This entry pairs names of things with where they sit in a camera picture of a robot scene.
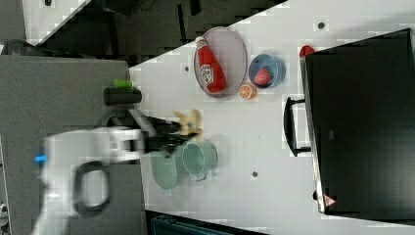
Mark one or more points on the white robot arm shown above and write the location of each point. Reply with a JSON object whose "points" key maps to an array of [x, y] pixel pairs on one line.
{"points": [[71, 157]]}

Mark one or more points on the green small object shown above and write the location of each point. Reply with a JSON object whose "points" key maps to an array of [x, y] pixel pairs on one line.
{"points": [[123, 83]]}

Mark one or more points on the small black cup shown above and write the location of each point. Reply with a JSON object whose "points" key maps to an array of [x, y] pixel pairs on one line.
{"points": [[122, 96]]}

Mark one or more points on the black toaster oven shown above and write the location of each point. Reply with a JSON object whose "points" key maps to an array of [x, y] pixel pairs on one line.
{"points": [[359, 101]]}

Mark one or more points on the green mug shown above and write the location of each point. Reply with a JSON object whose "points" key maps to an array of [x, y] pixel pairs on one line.
{"points": [[199, 158]]}

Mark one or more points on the red toy strawberry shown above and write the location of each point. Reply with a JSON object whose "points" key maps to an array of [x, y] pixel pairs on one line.
{"points": [[263, 77]]}

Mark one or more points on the green perforated colander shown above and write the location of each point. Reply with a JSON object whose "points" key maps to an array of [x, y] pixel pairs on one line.
{"points": [[164, 170]]}

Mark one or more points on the red toy tomato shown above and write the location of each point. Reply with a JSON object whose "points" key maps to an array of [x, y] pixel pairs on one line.
{"points": [[306, 50]]}

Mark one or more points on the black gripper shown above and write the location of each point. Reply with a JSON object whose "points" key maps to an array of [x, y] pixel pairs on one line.
{"points": [[156, 134]]}

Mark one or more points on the yellow toy banana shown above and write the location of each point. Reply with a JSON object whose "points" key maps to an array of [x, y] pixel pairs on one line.
{"points": [[190, 123]]}

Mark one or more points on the grey round plate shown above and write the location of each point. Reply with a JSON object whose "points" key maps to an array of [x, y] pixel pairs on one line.
{"points": [[229, 50]]}

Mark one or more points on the orange slice toy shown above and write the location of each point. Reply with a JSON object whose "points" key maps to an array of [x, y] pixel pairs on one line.
{"points": [[247, 91]]}

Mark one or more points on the blue bowl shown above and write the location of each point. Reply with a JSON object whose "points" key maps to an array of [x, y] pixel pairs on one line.
{"points": [[273, 64]]}

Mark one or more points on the red ketchup bottle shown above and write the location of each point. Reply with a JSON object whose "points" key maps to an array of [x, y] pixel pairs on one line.
{"points": [[211, 71]]}

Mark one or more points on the blue metal frame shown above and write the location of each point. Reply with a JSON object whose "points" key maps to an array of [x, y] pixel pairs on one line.
{"points": [[167, 225]]}

